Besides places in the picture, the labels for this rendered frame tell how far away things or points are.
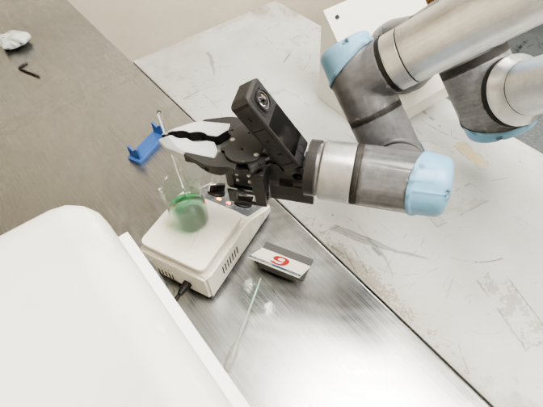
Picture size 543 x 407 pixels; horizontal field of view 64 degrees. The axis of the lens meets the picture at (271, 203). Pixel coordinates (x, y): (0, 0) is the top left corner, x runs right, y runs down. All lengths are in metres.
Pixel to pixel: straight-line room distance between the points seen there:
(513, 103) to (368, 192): 0.34
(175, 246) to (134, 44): 1.61
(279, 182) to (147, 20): 1.70
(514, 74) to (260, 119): 0.43
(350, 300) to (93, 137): 0.66
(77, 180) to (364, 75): 0.62
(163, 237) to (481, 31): 0.50
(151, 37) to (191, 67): 1.05
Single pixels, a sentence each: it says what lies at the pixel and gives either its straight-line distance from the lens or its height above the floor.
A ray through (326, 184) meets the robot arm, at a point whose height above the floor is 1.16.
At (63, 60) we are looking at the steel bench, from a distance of 1.34.
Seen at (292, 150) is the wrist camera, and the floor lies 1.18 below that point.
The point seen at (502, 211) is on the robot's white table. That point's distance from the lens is 0.89.
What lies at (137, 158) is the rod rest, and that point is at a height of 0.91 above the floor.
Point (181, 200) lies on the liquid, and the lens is 0.69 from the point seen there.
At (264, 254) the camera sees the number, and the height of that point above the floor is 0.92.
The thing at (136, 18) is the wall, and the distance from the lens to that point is 2.16.
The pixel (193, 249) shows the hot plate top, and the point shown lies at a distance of 0.67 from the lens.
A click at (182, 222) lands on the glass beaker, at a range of 0.66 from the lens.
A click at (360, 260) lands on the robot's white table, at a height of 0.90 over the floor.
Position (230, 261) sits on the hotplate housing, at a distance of 0.71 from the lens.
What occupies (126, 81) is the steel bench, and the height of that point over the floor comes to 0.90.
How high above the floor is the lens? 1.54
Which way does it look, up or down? 51 degrees down
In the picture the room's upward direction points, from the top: 4 degrees counter-clockwise
